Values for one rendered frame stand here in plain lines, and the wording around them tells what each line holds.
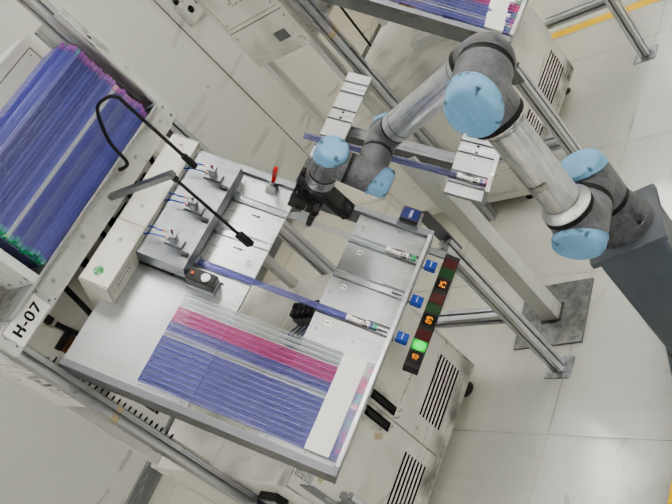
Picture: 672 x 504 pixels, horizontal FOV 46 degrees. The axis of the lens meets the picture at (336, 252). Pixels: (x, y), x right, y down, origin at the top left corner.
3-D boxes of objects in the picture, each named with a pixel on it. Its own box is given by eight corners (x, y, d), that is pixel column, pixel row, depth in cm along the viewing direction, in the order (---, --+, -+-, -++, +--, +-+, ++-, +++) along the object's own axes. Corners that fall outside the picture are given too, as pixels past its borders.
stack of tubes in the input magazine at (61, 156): (150, 111, 209) (68, 36, 196) (43, 266, 185) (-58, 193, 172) (127, 122, 218) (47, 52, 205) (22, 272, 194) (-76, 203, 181)
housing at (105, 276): (205, 172, 227) (199, 141, 215) (119, 315, 204) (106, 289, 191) (180, 163, 229) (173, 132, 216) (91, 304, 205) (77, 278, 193)
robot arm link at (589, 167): (629, 172, 186) (602, 133, 179) (624, 215, 178) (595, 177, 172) (582, 185, 194) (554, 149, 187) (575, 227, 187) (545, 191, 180)
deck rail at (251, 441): (338, 476, 183) (339, 468, 178) (335, 484, 182) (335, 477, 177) (68, 365, 195) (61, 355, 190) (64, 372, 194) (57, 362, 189)
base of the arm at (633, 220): (647, 190, 193) (629, 163, 188) (657, 233, 182) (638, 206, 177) (589, 215, 201) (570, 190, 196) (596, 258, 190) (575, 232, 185)
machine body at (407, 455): (485, 374, 269) (372, 266, 239) (418, 579, 235) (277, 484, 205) (352, 376, 316) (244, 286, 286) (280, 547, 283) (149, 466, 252)
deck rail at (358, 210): (431, 243, 216) (434, 231, 211) (429, 249, 215) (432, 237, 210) (195, 160, 228) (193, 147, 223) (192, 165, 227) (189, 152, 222)
